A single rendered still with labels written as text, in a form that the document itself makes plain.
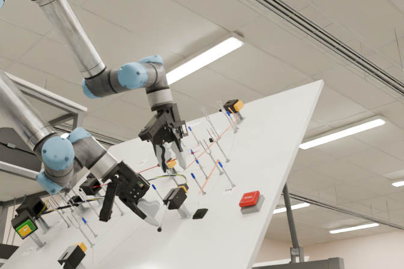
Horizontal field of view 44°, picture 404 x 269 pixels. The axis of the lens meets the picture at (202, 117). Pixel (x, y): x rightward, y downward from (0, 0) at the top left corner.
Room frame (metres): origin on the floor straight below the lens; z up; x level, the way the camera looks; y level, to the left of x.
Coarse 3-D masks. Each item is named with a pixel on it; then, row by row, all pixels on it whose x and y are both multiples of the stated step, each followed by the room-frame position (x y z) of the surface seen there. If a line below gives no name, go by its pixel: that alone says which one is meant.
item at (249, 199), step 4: (248, 192) 1.37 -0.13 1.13; (252, 192) 1.36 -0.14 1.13; (256, 192) 1.35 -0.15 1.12; (244, 196) 1.37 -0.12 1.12; (248, 196) 1.35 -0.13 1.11; (252, 196) 1.34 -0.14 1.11; (256, 196) 1.34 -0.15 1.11; (240, 200) 1.36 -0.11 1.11; (244, 200) 1.35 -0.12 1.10; (248, 200) 1.34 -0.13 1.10; (252, 200) 1.33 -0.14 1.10; (256, 200) 1.34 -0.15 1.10; (240, 204) 1.35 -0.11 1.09; (244, 204) 1.35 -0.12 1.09; (248, 204) 1.34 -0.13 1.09; (252, 204) 1.34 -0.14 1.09
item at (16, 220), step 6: (18, 216) 1.89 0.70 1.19; (24, 216) 1.84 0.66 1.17; (30, 216) 1.87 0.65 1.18; (12, 222) 1.86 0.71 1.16; (18, 222) 1.82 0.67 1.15; (24, 222) 1.83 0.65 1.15; (36, 228) 1.86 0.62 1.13; (18, 234) 1.84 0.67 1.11; (30, 234) 1.86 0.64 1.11; (36, 240) 1.93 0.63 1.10; (42, 246) 1.94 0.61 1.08
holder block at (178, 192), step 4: (176, 188) 1.49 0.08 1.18; (180, 188) 1.47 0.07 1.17; (168, 192) 1.49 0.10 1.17; (172, 192) 1.48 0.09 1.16; (176, 192) 1.47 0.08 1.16; (180, 192) 1.48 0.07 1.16; (184, 192) 1.49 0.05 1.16; (168, 196) 1.47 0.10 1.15; (172, 196) 1.46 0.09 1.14; (176, 196) 1.46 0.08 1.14; (180, 196) 1.48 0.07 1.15; (184, 196) 1.49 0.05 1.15; (164, 200) 1.47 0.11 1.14; (168, 200) 1.46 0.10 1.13; (172, 200) 1.46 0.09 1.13; (176, 200) 1.47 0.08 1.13; (180, 200) 1.48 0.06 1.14; (184, 200) 1.49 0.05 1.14; (172, 204) 1.47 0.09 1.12; (176, 204) 1.47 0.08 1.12; (180, 204) 1.48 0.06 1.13; (168, 208) 1.50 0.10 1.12; (172, 208) 1.49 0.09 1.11; (176, 208) 1.48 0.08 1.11
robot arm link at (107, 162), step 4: (108, 152) 1.35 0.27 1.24; (104, 156) 1.32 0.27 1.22; (108, 156) 1.33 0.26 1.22; (112, 156) 1.35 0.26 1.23; (100, 160) 1.32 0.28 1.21; (104, 160) 1.32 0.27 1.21; (108, 160) 1.33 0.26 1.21; (112, 160) 1.33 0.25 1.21; (116, 160) 1.35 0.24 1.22; (96, 164) 1.32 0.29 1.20; (100, 164) 1.32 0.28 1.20; (104, 164) 1.32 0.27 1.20; (108, 164) 1.33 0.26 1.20; (112, 164) 1.33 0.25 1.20; (116, 164) 1.35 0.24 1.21; (92, 168) 1.33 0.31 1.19; (96, 168) 1.33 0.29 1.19; (100, 168) 1.32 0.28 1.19; (104, 168) 1.33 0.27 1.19; (108, 168) 1.33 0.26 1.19; (112, 168) 1.34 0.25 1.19; (92, 172) 1.35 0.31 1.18; (96, 172) 1.34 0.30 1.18; (100, 172) 1.33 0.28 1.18; (104, 172) 1.33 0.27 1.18; (108, 172) 1.34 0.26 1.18; (96, 176) 1.35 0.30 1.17; (100, 176) 1.34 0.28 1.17; (104, 176) 1.34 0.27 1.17
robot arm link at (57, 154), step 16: (0, 80) 1.12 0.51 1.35; (0, 96) 1.12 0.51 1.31; (16, 96) 1.13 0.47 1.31; (0, 112) 1.16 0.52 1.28; (16, 112) 1.13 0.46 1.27; (32, 112) 1.14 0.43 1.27; (16, 128) 1.15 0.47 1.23; (32, 128) 1.14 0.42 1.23; (48, 128) 1.16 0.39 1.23; (32, 144) 1.16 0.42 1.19; (48, 144) 1.13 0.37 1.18; (64, 144) 1.14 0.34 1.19; (48, 160) 1.14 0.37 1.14; (64, 160) 1.15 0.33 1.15
